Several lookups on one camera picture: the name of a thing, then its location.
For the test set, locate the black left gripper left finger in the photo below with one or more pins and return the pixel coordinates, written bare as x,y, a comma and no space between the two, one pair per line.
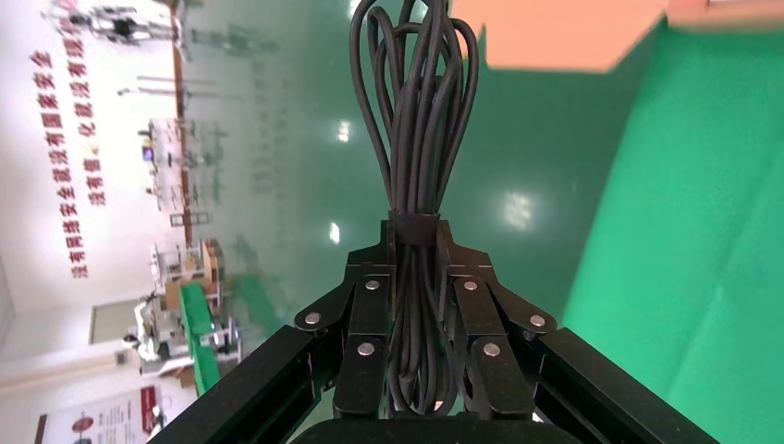
367,318

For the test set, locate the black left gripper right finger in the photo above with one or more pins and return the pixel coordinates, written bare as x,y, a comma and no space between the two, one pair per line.
478,318

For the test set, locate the open brown cardboard box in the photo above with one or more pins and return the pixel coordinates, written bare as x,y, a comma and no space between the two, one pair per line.
551,37

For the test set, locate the green workbench line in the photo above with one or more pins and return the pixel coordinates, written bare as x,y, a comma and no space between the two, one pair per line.
199,318

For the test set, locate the green table mat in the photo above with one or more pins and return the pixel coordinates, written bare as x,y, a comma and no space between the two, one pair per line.
704,245

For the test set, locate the metal storage rack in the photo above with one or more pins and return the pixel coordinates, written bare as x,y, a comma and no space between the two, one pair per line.
177,171

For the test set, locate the wall poster with red print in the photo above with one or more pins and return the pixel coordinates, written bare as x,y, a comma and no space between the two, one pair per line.
116,416

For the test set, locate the red slogan wall lettering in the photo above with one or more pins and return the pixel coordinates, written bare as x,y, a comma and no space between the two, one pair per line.
64,171

